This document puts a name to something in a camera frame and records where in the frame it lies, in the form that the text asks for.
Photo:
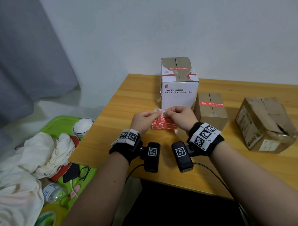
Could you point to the person's left hand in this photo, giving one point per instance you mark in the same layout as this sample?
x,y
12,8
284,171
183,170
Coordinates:
x,y
140,122

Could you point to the person's right hand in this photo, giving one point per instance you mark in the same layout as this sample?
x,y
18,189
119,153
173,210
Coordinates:
x,y
185,118

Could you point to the person's right fingers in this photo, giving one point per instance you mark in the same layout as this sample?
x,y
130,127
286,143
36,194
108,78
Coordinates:
x,y
173,111

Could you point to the person's left fingers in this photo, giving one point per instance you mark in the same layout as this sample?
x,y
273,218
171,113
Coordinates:
x,y
152,114

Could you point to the white tape strip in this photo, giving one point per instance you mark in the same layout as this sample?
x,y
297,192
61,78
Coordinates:
x,y
160,111

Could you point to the person's right forearm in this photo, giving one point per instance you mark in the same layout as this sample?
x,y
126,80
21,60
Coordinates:
x,y
251,179

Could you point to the person's left forearm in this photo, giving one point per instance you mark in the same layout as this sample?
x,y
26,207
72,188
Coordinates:
x,y
97,193

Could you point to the small red and white box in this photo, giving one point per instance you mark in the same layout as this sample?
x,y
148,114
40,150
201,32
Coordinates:
x,y
163,124

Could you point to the tall white cardboard box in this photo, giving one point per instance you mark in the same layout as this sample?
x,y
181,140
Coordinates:
x,y
178,93

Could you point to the beige tape strip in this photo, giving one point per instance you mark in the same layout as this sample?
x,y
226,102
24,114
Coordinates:
x,y
159,93

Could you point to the small brown box red label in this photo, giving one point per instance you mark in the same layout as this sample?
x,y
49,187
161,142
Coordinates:
x,y
210,111

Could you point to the black left wristband with markers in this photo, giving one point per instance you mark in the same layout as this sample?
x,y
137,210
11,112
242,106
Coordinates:
x,y
127,145

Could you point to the black wristband with markers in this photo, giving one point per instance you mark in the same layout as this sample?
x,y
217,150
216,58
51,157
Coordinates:
x,y
127,145
204,137

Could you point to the black right wristband with markers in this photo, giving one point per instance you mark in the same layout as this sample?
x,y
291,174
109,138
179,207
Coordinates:
x,y
204,137

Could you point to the white bowl dark rim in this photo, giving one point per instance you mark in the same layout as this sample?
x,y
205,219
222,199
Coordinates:
x,y
82,127

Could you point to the black eyeglasses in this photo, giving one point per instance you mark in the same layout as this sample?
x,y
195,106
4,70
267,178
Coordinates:
x,y
84,173

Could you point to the large crumpled brown cardboard box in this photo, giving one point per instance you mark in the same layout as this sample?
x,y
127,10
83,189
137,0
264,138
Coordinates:
x,y
263,123

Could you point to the green plastic tray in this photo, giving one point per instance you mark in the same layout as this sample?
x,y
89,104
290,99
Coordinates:
x,y
58,124

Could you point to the person's black trousers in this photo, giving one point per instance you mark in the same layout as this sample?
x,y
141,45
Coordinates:
x,y
177,207

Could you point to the pink white small item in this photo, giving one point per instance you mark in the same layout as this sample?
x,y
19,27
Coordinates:
x,y
75,191

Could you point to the clear plastic water bottle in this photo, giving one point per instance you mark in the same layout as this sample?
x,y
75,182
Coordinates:
x,y
52,192

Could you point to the grey curtain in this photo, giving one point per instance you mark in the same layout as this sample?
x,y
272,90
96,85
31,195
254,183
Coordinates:
x,y
30,58

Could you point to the white cloth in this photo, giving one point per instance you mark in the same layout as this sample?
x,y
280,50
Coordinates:
x,y
25,163

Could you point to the yellow tape roll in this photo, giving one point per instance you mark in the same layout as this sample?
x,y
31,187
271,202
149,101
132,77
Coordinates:
x,y
52,213

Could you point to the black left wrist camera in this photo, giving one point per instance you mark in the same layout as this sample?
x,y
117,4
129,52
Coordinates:
x,y
151,156

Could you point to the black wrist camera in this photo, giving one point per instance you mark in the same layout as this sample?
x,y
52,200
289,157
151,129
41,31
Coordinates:
x,y
182,154
151,156

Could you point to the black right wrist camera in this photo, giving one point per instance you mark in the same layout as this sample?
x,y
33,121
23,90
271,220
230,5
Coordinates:
x,y
182,154

